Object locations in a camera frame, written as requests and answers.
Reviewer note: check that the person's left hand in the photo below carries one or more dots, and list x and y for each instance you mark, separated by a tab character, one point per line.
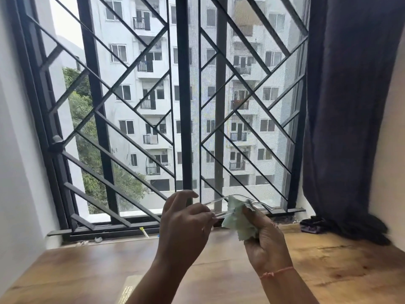
183	234

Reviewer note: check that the person's right hand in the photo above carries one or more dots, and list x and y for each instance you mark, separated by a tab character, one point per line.
269	246

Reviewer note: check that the light green cleaning cloth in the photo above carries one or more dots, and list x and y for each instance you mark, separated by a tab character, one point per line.
239	221

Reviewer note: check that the clear-framed eyeglasses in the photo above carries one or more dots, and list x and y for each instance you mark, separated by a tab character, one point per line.
237	201

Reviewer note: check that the translucent yellowish glasses case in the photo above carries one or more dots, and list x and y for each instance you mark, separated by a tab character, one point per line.
126	291

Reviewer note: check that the dark crumpled cloth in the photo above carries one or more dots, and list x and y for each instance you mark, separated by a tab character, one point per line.
311	225

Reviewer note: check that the pink wrist thread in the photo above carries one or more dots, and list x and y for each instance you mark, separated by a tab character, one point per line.
277	272

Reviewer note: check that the white stick yellow tip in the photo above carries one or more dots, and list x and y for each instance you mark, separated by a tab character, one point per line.
144	232

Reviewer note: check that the black metal window grille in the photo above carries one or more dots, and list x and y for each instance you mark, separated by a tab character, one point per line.
57	232

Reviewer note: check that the green tree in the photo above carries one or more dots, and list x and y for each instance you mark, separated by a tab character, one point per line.
88	139

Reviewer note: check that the white apartment building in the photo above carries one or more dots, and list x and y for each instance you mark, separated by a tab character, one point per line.
142	101

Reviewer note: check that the dark curtain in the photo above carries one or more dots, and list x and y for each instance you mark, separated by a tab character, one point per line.
348	107

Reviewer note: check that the black window frame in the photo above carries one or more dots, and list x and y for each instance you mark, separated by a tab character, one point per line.
183	91

